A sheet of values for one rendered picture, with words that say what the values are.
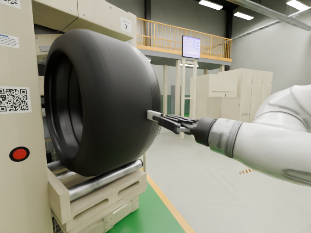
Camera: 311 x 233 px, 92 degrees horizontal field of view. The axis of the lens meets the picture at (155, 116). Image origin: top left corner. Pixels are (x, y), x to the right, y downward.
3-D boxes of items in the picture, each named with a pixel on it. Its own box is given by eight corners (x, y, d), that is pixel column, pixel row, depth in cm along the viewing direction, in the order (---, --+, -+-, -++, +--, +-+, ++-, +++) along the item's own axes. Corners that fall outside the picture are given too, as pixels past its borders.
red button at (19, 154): (13, 161, 43) (12, 150, 43) (13, 159, 45) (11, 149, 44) (27, 157, 46) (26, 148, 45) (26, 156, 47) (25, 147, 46)
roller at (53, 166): (41, 167, 66) (39, 164, 69) (42, 177, 67) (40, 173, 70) (111, 147, 92) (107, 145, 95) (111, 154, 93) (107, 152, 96)
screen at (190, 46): (182, 56, 407) (183, 34, 400) (181, 57, 412) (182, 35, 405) (200, 58, 432) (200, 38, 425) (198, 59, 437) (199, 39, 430)
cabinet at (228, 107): (218, 137, 462) (220, 96, 446) (205, 133, 512) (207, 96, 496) (238, 134, 499) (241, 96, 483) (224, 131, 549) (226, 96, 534)
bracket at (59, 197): (61, 225, 44) (59, 194, 43) (32, 178, 70) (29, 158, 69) (73, 218, 47) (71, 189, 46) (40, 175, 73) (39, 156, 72)
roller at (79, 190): (59, 192, 52) (63, 205, 50) (62, 189, 49) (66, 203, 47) (136, 160, 78) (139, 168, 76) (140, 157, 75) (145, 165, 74)
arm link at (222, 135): (237, 124, 31) (209, 118, 35) (228, 164, 33) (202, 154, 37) (246, 119, 38) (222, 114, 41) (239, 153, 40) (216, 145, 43)
